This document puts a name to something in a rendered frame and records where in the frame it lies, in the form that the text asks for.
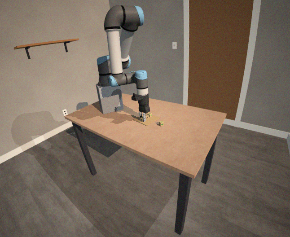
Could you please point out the tan flat mat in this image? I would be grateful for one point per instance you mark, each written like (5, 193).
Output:
(148, 121)

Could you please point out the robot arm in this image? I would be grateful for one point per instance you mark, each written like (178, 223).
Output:
(110, 68)

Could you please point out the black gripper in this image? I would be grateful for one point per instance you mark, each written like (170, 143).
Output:
(142, 97)

